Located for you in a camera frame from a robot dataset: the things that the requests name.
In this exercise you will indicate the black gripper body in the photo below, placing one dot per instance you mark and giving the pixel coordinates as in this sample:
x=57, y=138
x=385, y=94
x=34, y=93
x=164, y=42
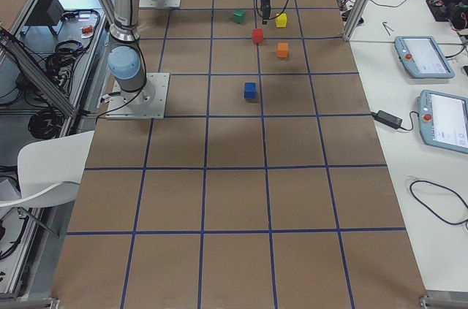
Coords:
x=265, y=4

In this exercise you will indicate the red wooden block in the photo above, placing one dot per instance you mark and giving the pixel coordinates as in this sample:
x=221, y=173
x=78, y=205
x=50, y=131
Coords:
x=257, y=35

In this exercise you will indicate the yellow wooden block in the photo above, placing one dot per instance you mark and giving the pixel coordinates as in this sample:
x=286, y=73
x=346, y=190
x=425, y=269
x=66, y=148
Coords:
x=281, y=20

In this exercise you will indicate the green wooden block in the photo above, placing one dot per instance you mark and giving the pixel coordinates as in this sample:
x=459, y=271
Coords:
x=239, y=16

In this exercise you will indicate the orange wooden block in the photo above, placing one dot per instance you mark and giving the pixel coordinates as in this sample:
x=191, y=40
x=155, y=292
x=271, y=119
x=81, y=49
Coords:
x=282, y=50

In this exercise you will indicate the blue wooden block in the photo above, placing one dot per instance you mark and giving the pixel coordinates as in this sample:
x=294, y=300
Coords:
x=250, y=90

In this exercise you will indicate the allen key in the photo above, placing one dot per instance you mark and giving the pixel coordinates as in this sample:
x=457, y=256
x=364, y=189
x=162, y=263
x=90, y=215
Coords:
x=387, y=28

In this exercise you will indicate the black power adapter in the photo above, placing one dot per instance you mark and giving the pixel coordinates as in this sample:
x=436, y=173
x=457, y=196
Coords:
x=387, y=119

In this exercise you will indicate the upper teach pendant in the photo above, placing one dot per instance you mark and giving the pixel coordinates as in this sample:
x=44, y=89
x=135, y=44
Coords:
x=422, y=57

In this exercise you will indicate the teach pendant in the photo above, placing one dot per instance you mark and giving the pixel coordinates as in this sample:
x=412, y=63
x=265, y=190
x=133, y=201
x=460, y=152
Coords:
x=422, y=57
x=443, y=120

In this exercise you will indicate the small orange object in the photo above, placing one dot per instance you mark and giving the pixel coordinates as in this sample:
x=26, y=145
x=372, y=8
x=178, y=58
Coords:
x=87, y=32

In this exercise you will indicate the lower teach pendant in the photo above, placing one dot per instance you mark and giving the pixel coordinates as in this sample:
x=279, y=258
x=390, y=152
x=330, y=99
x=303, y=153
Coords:
x=443, y=120

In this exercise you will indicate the black monitor on floor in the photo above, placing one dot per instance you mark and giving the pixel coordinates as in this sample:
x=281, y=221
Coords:
x=46, y=13

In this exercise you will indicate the white chair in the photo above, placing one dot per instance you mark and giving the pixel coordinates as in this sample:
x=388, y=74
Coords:
x=50, y=171

